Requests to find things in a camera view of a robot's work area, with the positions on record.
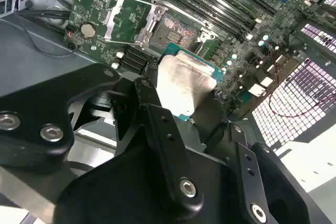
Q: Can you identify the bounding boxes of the metal socket cover frame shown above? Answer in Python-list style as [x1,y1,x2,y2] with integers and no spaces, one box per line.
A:
[103,0,169,49]

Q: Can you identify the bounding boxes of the silver topped CPU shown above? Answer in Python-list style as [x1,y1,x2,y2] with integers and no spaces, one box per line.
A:
[154,42,227,122]

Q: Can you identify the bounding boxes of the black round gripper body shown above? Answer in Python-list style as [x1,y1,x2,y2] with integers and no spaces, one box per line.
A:
[52,132,247,224]

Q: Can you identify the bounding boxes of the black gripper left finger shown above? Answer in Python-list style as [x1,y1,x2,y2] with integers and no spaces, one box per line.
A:
[0,62,204,221]

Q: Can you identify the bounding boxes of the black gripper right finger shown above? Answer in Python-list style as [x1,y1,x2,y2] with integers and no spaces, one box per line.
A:
[191,91,331,224]

